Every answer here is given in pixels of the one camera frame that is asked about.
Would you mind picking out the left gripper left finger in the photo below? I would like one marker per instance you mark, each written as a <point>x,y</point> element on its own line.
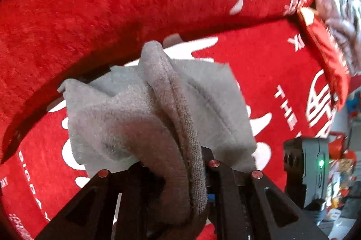
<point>109,206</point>

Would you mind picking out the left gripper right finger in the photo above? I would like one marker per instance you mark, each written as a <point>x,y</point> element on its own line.
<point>250,206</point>

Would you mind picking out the grey knit sweater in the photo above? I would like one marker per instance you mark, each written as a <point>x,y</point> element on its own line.
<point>162,112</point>

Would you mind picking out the red plastic stool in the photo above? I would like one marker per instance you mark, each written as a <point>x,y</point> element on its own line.
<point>337,147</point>

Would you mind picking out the red sofa seat cover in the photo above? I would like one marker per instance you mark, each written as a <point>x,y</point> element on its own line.
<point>283,84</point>

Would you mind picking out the grey patterned blanket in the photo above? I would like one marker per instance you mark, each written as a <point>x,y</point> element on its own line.
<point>342,17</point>

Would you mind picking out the red sofa back cover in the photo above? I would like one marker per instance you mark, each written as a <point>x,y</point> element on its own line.
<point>44,42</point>

